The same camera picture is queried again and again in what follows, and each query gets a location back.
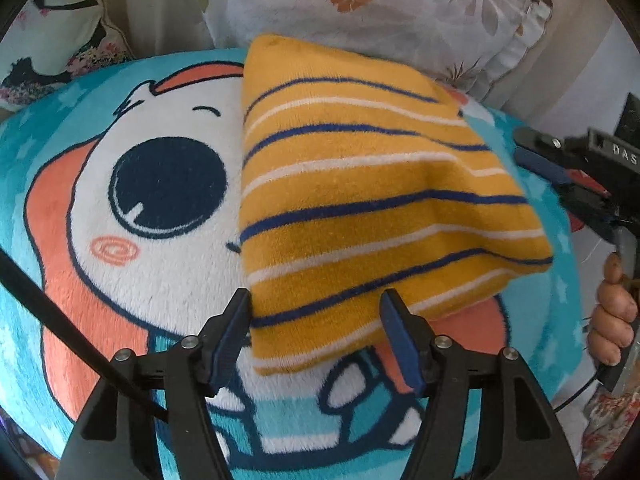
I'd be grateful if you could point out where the person's right hand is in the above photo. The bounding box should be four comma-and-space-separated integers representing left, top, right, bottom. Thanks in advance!
587, 252, 639, 366

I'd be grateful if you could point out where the blue printed fleece blanket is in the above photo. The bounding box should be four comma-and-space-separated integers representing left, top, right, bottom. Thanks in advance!
0, 47, 601, 480

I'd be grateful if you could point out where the black strap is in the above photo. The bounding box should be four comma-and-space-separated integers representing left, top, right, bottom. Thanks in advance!
0, 247, 169, 423

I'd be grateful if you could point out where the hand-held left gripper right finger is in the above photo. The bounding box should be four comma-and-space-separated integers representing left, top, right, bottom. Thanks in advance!
378, 289, 579, 480

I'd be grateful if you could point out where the floral print clothing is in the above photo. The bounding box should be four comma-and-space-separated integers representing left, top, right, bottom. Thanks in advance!
575, 389, 635, 480

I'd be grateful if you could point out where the dark floral print pillow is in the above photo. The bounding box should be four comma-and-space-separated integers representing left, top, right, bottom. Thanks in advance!
0, 0, 137, 112

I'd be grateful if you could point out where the floral leaf print pillow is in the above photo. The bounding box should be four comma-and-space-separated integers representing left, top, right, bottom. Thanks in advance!
180, 0, 556, 107

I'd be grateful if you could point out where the yellow striped small sweater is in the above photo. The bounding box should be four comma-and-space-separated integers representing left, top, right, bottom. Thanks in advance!
237, 34, 555, 377

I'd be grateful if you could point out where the thin black cable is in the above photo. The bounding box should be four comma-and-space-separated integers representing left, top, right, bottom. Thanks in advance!
550, 367, 603, 413

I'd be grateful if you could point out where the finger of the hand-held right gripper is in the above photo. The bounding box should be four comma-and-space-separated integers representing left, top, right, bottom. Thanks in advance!
513, 127, 592, 162
514, 147, 612, 202

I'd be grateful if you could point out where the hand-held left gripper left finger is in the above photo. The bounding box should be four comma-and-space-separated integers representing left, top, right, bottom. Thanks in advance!
59, 287, 253, 480

